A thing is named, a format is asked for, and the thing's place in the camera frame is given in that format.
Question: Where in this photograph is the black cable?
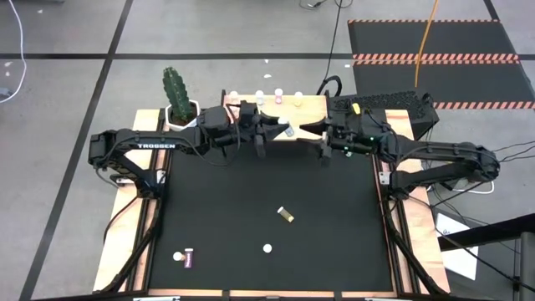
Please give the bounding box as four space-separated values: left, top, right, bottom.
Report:
316 0 344 97

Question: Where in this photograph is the white cable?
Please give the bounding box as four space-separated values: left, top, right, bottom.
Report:
0 0 28 105
453 181 496 196

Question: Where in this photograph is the black hazard-striped floor mat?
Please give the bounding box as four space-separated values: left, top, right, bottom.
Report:
347 18 535 111

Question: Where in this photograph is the white plant pot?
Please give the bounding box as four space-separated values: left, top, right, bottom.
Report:
165 99 206 131

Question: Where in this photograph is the light wooden shelf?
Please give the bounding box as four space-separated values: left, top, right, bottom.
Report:
218 89 332 159

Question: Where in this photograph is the green cactus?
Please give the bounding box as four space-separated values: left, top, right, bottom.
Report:
161 66 194 123

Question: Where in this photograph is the yellow cable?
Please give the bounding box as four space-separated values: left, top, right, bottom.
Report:
413 0 441 88

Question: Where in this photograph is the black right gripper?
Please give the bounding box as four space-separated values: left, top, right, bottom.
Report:
298 105 389 163

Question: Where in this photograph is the white paper sheet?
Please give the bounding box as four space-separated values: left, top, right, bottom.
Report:
434 212 480 282

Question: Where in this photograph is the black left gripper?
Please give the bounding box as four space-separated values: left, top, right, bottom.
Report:
235 100 290 160

